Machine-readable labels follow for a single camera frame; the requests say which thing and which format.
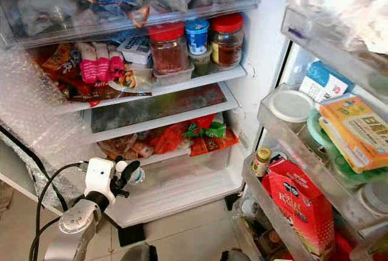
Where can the black fridge foot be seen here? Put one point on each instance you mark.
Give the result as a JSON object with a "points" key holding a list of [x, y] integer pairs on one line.
{"points": [[131, 235]]}

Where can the shallow clear fridge tray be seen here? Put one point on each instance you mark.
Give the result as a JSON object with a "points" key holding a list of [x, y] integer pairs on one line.
{"points": [[157, 110]]}

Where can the white fridge shelf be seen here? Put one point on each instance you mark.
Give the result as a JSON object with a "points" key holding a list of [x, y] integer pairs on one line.
{"points": [[203, 80]]}

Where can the clear fridge drawer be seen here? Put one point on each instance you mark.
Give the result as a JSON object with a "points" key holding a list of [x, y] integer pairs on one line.
{"points": [[133, 5]]}

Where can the orange snack packets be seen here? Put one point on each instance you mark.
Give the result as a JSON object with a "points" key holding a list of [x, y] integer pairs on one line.
{"points": [[167, 141]]}

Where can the white crisper drawer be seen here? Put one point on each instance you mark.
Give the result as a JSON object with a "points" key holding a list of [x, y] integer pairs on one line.
{"points": [[188, 181]]}

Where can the grey robot left leg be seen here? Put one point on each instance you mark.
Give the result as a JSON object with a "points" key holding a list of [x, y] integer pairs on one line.
{"points": [[138, 254]]}

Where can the grey robot leg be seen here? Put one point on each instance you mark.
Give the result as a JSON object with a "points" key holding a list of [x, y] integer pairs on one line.
{"points": [[234, 255], [138, 254]]}

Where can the green snack packet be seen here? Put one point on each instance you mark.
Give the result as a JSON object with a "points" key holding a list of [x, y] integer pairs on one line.
{"points": [[203, 130]]}

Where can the clear bubble wrap sheet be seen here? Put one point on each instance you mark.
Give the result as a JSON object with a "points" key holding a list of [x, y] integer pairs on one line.
{"points": [[42, 115]]}

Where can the clear lidded food container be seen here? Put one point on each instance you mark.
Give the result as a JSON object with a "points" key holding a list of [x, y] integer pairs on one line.
{"points": [[173, 76]]}

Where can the pink snack packet bundle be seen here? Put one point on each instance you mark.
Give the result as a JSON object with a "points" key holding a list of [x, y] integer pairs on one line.
{"points": [[100, 64]]}

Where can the red orange snack bag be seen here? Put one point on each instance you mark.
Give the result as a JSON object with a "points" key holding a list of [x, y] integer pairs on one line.
{"points": [[63, 71]]}

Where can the white printed food box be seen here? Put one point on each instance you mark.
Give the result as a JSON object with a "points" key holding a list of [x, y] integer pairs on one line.
{"points": [[134, 50]]}

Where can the clear door bin with carton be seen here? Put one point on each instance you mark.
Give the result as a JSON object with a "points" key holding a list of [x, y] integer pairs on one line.
{"points": [[254, 200]]}

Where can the grey robot right leg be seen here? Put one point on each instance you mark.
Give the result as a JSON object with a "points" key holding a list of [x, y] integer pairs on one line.
{"points": [[234, 255]]}

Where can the small yellow lid jar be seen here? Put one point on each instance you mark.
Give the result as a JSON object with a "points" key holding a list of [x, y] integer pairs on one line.
{"points": [[261, 162]]}

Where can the blue lid printed cup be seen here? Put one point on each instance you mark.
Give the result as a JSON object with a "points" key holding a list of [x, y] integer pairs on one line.
{"points": [[197, 37]]}

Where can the clear door bin with boxes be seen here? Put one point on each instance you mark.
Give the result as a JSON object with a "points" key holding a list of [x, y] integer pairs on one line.
{"points": [[285, 133]]}

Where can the red lid jar amber contents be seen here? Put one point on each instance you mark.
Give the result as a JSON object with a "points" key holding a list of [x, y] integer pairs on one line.
{"points": [[227, 40]]}

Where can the white lid round container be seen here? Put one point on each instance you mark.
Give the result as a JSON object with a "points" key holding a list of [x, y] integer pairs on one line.
{"points": [[291, 105]]}

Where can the red printed carton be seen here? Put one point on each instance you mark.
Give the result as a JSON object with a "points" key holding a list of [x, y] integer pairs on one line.
{"points": [[300, 206]]}

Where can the white frozen food bag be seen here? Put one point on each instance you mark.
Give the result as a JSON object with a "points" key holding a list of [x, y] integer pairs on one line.
{"points": [[47, 11]]}

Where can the green plastic tub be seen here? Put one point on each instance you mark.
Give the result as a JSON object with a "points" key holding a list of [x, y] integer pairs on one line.
{"points": [[318, 145]]}

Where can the blue and white carton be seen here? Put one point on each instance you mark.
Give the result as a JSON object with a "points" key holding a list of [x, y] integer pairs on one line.
{"points": [[324, 82]]}

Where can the clear door bin with bag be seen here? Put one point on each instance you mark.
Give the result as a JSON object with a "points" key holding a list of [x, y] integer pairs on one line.
{"points": [[315, 39]]}

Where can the yellow printed box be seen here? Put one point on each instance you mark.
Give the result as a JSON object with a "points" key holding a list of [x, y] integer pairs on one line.
{"points": [[354, 132]]}

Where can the bright red fabric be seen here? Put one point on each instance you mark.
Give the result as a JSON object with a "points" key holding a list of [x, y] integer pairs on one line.
{"points": [[361, 247]]}

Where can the clear plastic bag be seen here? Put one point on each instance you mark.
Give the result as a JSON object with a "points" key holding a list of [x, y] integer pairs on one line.
{"points": [[345, 6]]}

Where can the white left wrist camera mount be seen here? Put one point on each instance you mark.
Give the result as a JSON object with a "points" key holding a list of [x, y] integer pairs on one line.
{"points": [[100, 177]]}

